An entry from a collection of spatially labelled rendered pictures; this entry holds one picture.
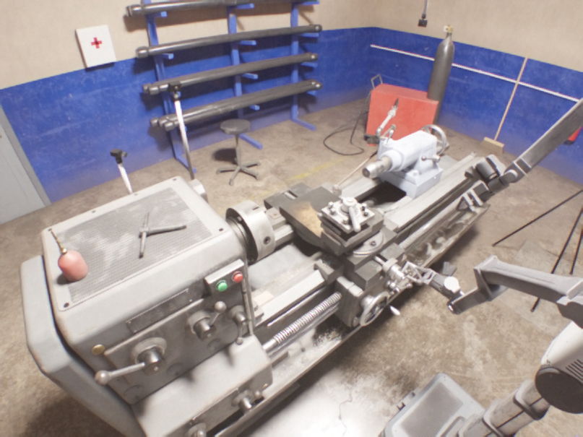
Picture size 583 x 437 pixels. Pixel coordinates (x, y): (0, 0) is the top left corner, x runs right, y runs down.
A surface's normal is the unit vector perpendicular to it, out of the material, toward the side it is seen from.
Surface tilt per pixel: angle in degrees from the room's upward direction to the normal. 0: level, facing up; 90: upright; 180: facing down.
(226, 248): 45
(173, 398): 32
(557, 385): 90
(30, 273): 0
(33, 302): 0
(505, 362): 0
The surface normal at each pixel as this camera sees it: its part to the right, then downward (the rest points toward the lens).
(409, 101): -0.51, 0.55
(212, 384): 0.33, -0.39
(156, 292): 0.44, -0.20
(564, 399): -0.81, 0.37
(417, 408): 0.00, -0.77
